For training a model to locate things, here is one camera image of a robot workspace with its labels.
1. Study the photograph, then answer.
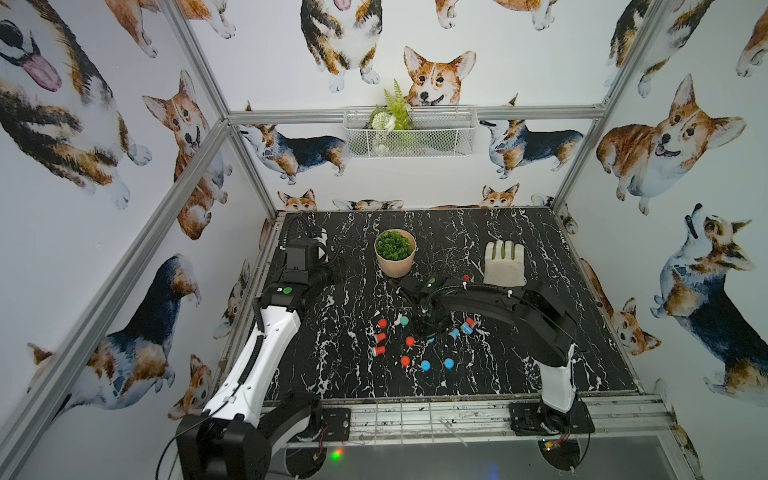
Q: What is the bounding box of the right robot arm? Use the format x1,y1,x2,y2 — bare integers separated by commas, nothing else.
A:
395,275,577,437

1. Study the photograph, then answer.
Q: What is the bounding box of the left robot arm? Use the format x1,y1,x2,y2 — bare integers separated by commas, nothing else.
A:
170,225,341,479

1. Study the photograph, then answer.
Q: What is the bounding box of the beige plant pot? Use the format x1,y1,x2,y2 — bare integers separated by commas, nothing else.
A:
374,229,418,279

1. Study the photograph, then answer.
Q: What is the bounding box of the green fern with flower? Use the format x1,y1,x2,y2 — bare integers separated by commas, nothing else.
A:
366,81,413,155

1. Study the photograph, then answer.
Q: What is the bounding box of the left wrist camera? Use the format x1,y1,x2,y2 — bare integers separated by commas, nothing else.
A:
313,227,328,260

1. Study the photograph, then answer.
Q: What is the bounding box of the white wire wall basket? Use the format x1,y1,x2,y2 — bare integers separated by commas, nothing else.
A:
343,106,479,158

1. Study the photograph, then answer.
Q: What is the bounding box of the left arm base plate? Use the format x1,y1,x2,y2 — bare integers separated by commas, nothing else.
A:
313,407,352,442

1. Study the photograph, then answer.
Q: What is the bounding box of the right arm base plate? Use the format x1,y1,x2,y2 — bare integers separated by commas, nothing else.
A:
508,399,595,436

